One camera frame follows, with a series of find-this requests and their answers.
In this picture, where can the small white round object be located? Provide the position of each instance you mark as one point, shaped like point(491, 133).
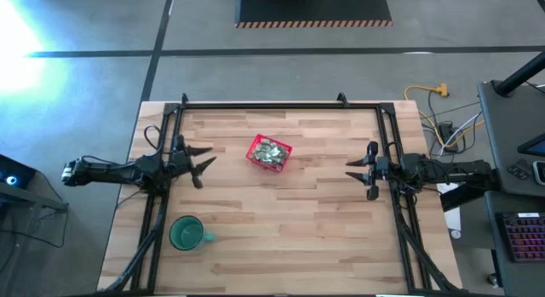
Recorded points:
point(455, 234)

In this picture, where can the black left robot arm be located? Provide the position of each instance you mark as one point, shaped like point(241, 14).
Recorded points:
point(106, 173)

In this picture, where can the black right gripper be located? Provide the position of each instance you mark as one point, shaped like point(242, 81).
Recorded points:
point(385, 171)

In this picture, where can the black monitor pole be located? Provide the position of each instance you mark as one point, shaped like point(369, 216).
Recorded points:
point(519, 75)

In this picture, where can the grey desk top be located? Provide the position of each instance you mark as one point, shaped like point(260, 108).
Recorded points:
point(506, 139)

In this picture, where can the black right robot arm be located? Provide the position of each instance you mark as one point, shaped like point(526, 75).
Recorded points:
point(426, 169)

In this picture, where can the small black remote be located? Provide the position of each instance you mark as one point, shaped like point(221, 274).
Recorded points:
point(518, 172)

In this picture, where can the red plastic mesh basket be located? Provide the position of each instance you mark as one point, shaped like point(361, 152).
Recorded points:
point(262, 165)

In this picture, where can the green mug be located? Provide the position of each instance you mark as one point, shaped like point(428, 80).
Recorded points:
point(187, 234)

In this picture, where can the backlit black keyboard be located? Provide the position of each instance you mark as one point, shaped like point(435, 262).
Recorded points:
point(526, 239)

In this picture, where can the black hazard-striped floor mat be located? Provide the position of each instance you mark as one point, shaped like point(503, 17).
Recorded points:
point(313, 7)

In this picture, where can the dark tablet screen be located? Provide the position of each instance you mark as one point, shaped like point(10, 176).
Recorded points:
point(534, 147)

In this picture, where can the smartphone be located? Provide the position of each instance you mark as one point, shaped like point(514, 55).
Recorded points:
point(540, 172)

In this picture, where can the black desk strut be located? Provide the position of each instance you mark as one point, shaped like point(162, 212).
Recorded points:
point(462, 199)

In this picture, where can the black device with blue light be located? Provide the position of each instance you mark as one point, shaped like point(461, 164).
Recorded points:
point(17, 171)

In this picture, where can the grey equipment cart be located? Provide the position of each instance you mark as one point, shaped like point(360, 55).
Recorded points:
point(30, 199)

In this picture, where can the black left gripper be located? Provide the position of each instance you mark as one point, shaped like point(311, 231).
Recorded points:
point(181, 165)

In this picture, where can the desk caster wheel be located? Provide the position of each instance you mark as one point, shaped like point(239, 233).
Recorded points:
point(493, 280)

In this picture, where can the black metal table frame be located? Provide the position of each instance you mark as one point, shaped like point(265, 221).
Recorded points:
point(277, 105)

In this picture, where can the black power strip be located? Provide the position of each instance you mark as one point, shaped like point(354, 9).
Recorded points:
point(446, 133)

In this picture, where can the dark grey keyboard shelf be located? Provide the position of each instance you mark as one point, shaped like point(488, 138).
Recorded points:
point(496, 267)

